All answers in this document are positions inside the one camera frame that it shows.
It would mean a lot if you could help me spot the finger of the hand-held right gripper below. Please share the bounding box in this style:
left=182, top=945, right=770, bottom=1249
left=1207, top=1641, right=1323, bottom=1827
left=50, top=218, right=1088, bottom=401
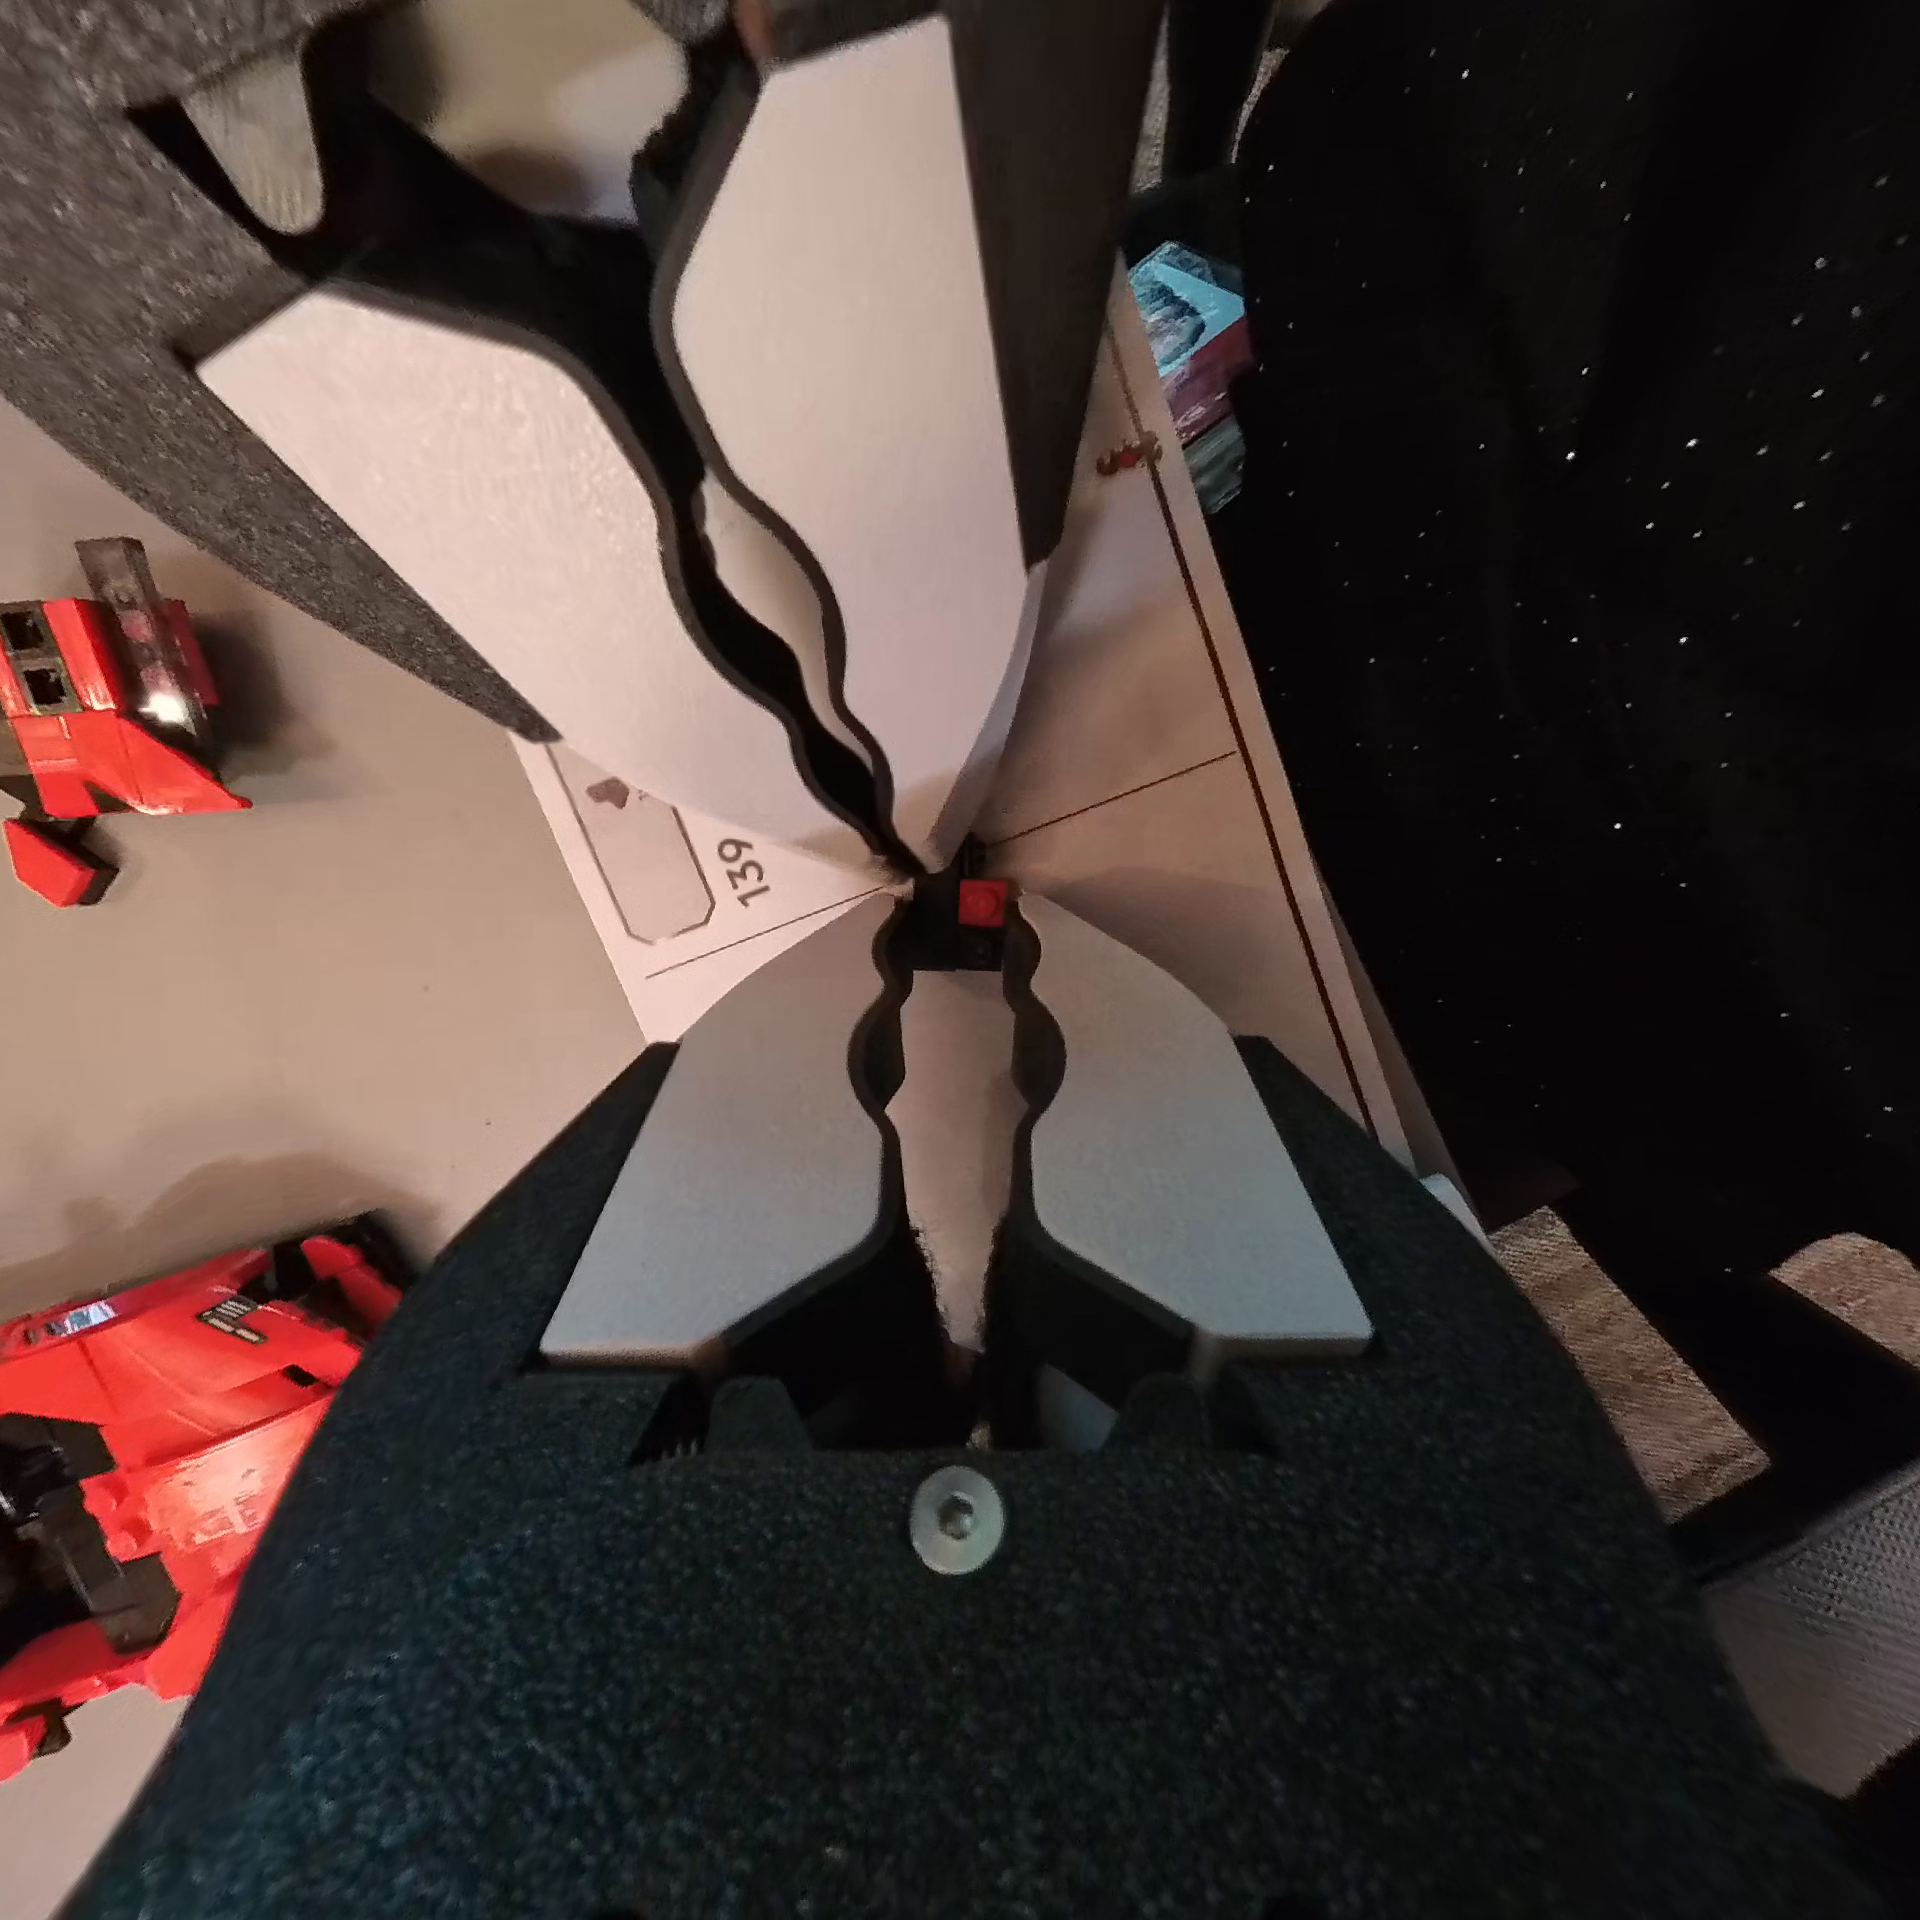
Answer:
left=194, top=281, right=920, bottom=878
left=651, top=0, right=1047, bottom=867

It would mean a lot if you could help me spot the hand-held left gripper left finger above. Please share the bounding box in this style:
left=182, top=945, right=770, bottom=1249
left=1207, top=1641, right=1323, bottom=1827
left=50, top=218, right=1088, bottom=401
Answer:
left=540, top=895, right=913, bottom=1379

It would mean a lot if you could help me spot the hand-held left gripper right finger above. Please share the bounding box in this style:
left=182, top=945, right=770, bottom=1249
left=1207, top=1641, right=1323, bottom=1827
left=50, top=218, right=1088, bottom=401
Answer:
left=1001, top=895, right=1376, bottom=1372

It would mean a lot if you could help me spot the white instruction booklet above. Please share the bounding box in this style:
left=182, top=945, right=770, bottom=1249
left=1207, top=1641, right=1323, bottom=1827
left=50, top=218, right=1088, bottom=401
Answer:
left=517, top=260, right=1490, bottom=1245

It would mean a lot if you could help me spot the small black red brick assembly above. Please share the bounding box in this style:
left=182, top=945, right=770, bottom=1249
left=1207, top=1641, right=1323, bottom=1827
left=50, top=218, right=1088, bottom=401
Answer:
left=913, top=841, right=1023, bottom=978

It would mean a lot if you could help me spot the red black brick subassembly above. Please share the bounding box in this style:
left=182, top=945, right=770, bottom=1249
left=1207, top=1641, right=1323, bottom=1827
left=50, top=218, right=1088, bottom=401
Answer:
left=0, top=540, right=254, bottom=911

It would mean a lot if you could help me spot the red white packet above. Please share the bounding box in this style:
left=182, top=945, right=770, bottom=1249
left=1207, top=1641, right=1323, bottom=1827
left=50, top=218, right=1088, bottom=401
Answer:
left=1125, top=239, right=1257, bottom=512

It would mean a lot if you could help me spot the red brick-built toy car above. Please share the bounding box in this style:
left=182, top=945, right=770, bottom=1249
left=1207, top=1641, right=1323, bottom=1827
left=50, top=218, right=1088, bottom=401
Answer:
left=0, top=1210, right=420, bottom=1780

